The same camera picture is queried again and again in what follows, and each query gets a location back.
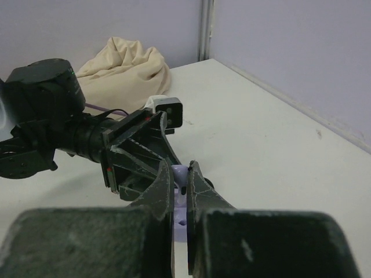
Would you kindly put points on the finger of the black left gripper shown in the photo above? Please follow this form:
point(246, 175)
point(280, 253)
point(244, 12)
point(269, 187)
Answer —
point(141, 138)
point(134, 179)

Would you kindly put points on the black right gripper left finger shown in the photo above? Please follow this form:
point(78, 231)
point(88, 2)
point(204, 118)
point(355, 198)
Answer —
point(131, 241)

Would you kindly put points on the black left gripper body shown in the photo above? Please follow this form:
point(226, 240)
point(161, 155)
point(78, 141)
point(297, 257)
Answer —
point(109, 171)

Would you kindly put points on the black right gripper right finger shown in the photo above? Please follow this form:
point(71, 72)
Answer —
point(224, 241)

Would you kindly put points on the purple earbud charging case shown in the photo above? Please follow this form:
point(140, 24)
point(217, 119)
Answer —
point(180, 173)

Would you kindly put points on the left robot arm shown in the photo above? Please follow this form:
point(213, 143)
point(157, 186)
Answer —
point(42, 107)

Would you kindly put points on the black earbud charging case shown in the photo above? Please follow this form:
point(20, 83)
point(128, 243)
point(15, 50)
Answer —
point(209, 182)

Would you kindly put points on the cream crumpled cloth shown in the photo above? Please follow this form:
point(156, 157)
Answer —
point(124, 75)

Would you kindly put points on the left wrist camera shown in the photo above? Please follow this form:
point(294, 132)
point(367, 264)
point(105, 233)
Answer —
point(173, 108)

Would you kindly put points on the left aluminium corner post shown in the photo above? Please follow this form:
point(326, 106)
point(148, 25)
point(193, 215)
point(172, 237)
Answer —
point(205, 29)

